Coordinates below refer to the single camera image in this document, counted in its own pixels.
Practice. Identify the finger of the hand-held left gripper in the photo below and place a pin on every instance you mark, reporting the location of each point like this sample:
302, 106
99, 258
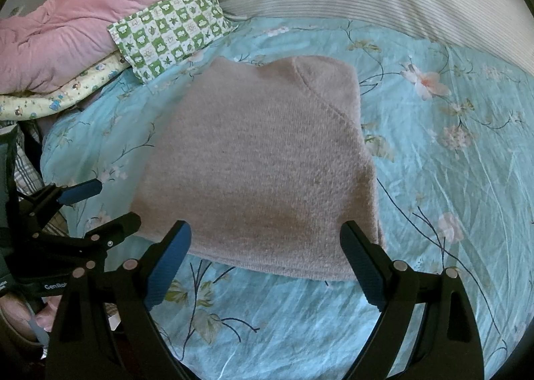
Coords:
81, 192
117, 227

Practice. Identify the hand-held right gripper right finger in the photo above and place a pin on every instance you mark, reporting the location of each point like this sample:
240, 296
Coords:
367, 275

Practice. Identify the green checkered pillow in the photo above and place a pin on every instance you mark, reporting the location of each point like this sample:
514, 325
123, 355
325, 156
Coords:
171, 33

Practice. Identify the beige knitted sweater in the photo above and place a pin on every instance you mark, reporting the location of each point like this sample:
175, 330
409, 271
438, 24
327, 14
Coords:
258, 163

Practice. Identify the light blue floral bedsheet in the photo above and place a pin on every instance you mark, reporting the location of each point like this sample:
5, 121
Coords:
438, 196

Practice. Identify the grey plaid cloth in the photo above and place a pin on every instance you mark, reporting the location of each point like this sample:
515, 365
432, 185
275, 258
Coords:
27, 173

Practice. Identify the yellow floral pillow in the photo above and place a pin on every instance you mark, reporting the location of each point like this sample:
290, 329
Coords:
54, 98

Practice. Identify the pink quilt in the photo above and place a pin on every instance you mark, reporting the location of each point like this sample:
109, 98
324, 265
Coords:
62, 29

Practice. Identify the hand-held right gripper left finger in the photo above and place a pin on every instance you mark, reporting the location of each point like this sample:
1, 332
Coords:
167, 269

